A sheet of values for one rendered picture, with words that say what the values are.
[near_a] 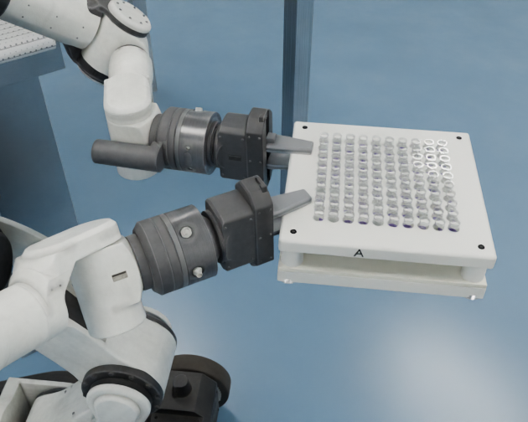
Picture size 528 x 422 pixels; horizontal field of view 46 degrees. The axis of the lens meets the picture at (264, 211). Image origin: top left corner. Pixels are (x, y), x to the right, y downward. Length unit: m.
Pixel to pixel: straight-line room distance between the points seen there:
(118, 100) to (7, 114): 0.87
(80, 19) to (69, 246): 0.53
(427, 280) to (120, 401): 0.58
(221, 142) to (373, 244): 0.26
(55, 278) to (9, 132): 1.15
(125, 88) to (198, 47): 2.48
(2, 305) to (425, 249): 0.44
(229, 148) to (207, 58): 2.44
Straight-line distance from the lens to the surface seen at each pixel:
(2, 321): 0.62
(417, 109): 2.94
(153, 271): 0.69
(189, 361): 1.64
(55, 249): 0.65
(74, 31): 1.10
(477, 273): 0.77
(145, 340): 1.14
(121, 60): 1.05
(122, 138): 0.90
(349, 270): 0.76
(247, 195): 0.71
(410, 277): 0.76
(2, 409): 1.49
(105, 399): 1.13
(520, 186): 2.61
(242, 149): 0.84
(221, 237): 0.71
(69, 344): 1.10
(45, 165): 1.86
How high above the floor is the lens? 1.53
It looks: 42 degrees down
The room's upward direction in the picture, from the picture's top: straight up
